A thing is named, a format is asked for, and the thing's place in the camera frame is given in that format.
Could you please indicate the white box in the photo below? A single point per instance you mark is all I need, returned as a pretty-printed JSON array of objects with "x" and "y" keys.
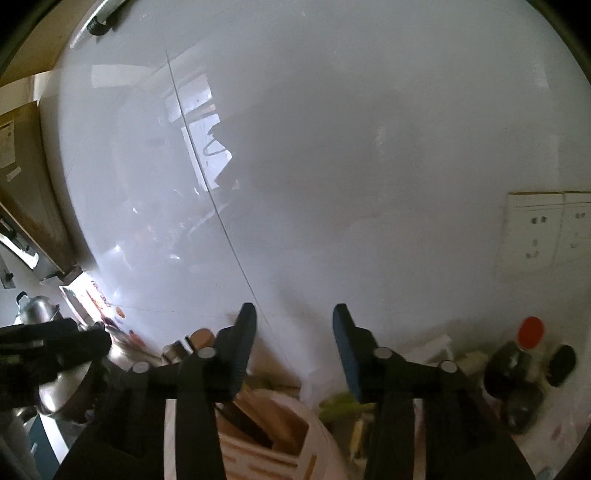
[{"x": 436, "y": 348}]

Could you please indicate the green plastic item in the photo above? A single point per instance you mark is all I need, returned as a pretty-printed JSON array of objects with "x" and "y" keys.
[{"x": 344, "y": 404}]

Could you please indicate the silver wok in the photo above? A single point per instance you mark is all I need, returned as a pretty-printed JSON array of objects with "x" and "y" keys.
[{"x": 76, "y": 387}]

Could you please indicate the silver kettle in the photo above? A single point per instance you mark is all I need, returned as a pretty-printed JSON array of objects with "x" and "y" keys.
[{"x": 39, "y": 309}]

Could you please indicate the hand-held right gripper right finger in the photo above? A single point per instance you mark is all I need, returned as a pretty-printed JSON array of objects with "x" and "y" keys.
[{"x": 344, "y": 353}]

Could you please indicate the wooden wall cabinet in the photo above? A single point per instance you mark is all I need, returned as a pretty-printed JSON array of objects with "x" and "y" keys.
[{"x": 32, "y": 184}]

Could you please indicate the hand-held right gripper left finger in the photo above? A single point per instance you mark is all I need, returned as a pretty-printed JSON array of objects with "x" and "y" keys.
[{"x": 244, "y": 344}]

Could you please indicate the grey wall pipe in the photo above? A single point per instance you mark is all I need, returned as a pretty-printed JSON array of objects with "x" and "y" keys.
[{"x": 104, "y": 16}]

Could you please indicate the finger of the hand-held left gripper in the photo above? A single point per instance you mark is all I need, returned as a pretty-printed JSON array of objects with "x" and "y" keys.
[{"x": 78, "y": 344}]

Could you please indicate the black cap bottle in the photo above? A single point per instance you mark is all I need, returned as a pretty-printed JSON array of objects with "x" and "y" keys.
[{"x": 554, "y": 369}]

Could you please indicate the red cap seasoning bottle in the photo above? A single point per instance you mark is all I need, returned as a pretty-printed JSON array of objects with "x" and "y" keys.
[{"x": 515, "y": 364}]

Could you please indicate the white wall socket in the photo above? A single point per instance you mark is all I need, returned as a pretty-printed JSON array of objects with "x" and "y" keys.
[{"x": 538, "y": 228}]

